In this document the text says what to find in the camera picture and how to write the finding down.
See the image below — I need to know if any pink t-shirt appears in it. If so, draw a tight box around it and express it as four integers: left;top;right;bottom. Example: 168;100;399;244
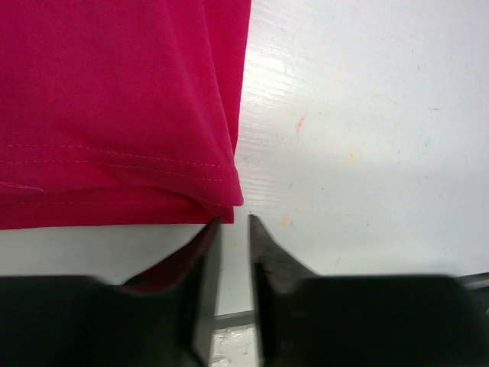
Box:
1;1;251;229

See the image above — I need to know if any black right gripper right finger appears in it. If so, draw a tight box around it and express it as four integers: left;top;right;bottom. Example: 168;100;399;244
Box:
248;215;488;366

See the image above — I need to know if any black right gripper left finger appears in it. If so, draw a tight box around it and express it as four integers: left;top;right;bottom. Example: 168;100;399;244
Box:
1;218;221;366

